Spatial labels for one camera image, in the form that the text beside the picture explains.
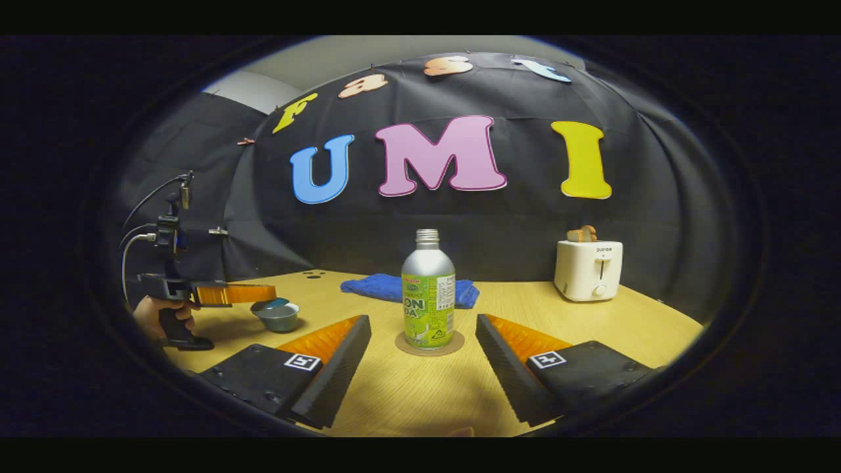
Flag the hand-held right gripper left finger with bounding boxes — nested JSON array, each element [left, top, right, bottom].
[[197, 314, 373, 430]]

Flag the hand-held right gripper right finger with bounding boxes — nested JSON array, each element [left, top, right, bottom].
[[474, 313, 666, 428]]

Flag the teal ceramic teacup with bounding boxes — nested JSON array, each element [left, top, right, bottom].
[[250, 301, 300, 333]]

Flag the round cork coaster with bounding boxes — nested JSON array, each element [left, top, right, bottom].
[[394, 328, 466, 358]]

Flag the silver green-label water bottle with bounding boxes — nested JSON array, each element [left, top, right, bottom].
[[401, 229, 457, 351]]

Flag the blue cloth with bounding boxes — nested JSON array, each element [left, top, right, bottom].
[[340, 273, 481, 309]]

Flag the white toaster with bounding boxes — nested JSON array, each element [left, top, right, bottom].
[[553, 239, 624, 303]]

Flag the black backdrop cloth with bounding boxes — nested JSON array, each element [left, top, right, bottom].
[[115, 51, 746, 326]]

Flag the grey cable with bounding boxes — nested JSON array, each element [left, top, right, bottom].
[[120, 173, 193, 304]]

